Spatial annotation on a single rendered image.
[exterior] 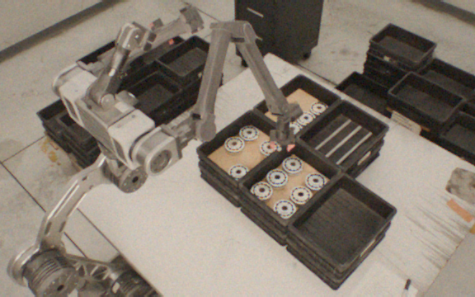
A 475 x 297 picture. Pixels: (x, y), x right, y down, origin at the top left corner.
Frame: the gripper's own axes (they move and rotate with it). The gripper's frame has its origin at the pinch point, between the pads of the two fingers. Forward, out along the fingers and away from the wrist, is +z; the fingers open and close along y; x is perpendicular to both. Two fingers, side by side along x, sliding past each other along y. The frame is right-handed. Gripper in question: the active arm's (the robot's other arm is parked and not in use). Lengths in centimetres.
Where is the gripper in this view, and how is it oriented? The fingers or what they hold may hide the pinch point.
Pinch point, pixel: (280, 148)
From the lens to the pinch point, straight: 202.9
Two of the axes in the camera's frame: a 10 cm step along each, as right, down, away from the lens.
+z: 0.1, 6.6, 7.5
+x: -0.1, 7.5, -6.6
